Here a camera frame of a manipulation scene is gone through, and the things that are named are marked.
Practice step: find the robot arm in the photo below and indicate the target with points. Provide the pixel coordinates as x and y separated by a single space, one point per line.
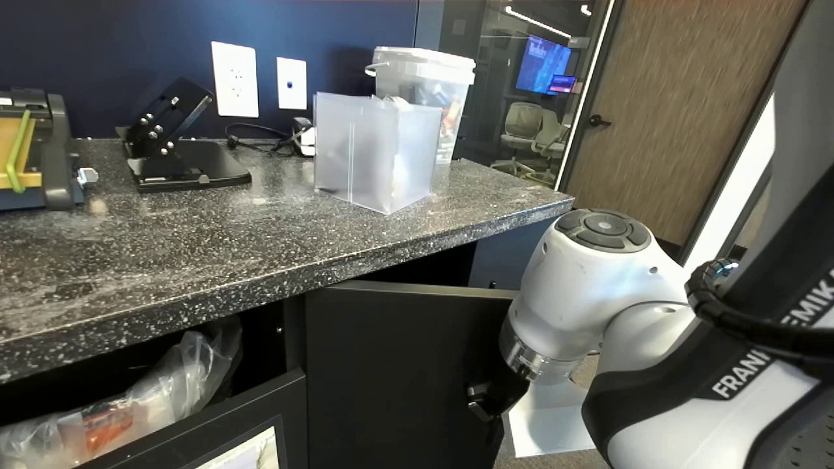
586 273

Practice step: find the ceiling light strip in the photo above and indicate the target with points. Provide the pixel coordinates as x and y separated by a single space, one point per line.
537 21

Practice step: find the small white charger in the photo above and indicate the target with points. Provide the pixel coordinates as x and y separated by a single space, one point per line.
305 137

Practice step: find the wall monitor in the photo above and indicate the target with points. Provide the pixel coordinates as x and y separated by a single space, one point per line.
541 64

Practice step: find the white sheet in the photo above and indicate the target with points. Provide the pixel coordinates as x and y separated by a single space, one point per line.
547 417

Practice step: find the white plastic bucket with lid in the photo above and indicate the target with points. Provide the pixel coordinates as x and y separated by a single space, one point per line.
430 75

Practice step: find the paper sign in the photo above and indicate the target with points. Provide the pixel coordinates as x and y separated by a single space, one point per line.
251 453

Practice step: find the white wall socket plate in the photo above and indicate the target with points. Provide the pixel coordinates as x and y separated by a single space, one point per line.
234 78

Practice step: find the black hole punch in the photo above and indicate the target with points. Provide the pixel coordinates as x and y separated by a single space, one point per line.
176 163

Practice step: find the clear plastic trash bag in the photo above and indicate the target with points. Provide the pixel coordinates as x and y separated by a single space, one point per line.
156 391

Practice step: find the wooden door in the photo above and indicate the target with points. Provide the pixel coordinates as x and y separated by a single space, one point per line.
664 104

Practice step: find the row of office chairs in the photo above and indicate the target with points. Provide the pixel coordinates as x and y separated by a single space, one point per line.
524 124

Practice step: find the black cabinet door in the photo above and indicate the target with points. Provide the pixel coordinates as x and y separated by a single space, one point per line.
391 378

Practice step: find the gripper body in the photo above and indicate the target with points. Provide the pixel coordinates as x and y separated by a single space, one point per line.
502 391

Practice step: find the black pull-out bin door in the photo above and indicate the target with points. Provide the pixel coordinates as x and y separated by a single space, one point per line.
215 417

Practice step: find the translucent plastic box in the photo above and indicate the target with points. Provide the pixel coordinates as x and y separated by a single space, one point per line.
378 150

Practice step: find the white wall switch plate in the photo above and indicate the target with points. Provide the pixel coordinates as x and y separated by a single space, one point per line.
291 83

